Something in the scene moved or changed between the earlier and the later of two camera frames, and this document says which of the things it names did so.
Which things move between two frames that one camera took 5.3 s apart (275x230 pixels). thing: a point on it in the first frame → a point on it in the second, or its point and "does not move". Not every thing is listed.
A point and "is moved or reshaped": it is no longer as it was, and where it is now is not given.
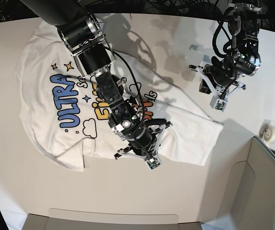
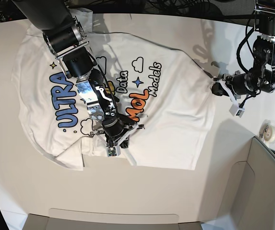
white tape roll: [268, 132] does not move
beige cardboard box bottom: [63, 219] does not move
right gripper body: [217, 78] → [238, 86]
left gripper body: [144, 138] → [113, 128]
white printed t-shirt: [62, 110] is moved or reshaped
